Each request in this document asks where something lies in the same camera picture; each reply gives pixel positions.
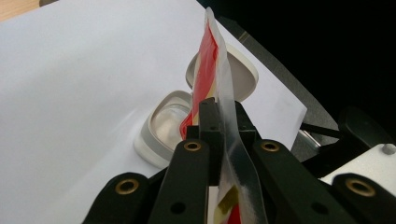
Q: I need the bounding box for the white jar with hinged lid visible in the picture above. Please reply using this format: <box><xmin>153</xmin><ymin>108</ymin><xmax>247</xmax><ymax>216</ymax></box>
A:
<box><xmin>134</xmin><ymin>43</ymin><xmax>260</xmax><ymax>169</ymax></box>

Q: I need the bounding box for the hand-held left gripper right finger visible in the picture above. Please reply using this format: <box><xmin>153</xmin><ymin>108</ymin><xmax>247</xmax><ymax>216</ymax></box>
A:
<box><xmin>234</xmin><ymin>101</ymin><xmax>262</xmax><ymax>147</ymax></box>

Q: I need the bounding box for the red and white plastic bag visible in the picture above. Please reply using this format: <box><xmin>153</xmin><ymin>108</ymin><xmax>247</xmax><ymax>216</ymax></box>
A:
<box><xmin>179</xmin><ymin>7</ymin><xmax>269</xmax><ymax>224</ymax></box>

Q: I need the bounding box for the aluminium floor rail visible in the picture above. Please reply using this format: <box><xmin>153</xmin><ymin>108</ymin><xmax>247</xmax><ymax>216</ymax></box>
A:
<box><xmin>293</xmin><ymin>129</ymin><xmax>322</xmax><ymax>149</ymax></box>

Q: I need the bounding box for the white paper sheet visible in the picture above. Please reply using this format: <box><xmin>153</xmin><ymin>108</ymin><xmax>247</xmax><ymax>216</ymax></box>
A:
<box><xmin>0</xmin><ymin>0</ymin><xmax>308</xmax><ymax>224</ymax></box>

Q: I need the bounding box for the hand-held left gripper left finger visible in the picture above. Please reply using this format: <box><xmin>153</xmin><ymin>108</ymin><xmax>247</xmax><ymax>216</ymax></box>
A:
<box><xmin>186</xmin><ymin>96</ymin><xmax>225</xmax><ymax>187</ymax></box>

